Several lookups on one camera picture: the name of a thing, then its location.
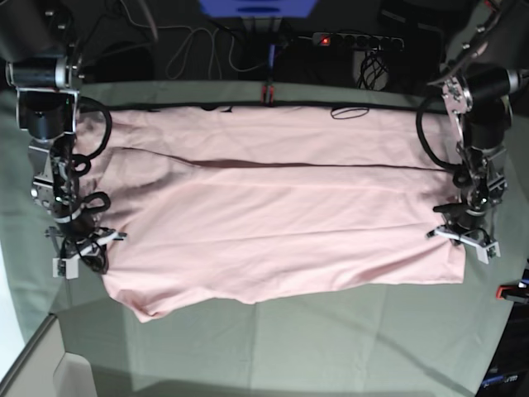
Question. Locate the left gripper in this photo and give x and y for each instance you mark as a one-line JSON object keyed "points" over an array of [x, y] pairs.
{"points": [[463, 222]]}

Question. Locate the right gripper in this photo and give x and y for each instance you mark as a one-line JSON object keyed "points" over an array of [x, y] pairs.
{"points": [[85, 245]]}

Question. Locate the pink t-shirt black print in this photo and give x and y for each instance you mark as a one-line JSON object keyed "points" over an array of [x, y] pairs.
{"points": [[253, 204]]}

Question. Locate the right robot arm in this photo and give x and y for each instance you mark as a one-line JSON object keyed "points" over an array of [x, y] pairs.
{"points": [[42, 51]]}

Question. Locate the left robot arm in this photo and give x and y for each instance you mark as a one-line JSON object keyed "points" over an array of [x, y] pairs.
{"points": [[476, 87]]}

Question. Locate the red clamp right edge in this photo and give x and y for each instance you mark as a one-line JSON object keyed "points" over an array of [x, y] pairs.
{"points": [[516, 293]]}

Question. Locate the white bin corner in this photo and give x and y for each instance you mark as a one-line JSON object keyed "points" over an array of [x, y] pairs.
{"points": [[73, 377]]}

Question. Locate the black power strip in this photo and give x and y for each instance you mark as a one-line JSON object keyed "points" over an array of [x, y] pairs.
{"points": [[358, 41]]}

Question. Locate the red clamp top centre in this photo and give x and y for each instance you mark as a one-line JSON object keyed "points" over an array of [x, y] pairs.
{"points": [[267, 95]]}

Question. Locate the blue box top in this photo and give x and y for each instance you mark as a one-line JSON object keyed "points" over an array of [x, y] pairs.
{"points": [[257, 8]]}

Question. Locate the blue clamp handle centre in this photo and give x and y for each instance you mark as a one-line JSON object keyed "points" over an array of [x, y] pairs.
{"points": [[271, 57]]}

